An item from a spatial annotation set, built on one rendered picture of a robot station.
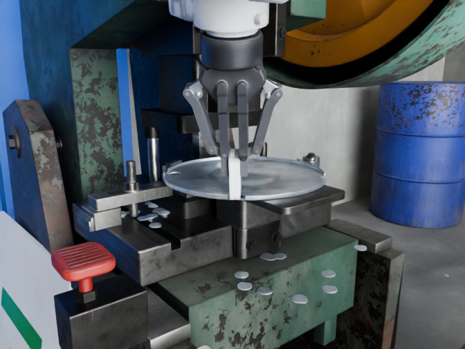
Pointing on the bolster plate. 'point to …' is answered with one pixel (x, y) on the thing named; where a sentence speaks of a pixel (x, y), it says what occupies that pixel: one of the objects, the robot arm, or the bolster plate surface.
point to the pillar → (153, 160)
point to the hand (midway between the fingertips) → (234, 174)
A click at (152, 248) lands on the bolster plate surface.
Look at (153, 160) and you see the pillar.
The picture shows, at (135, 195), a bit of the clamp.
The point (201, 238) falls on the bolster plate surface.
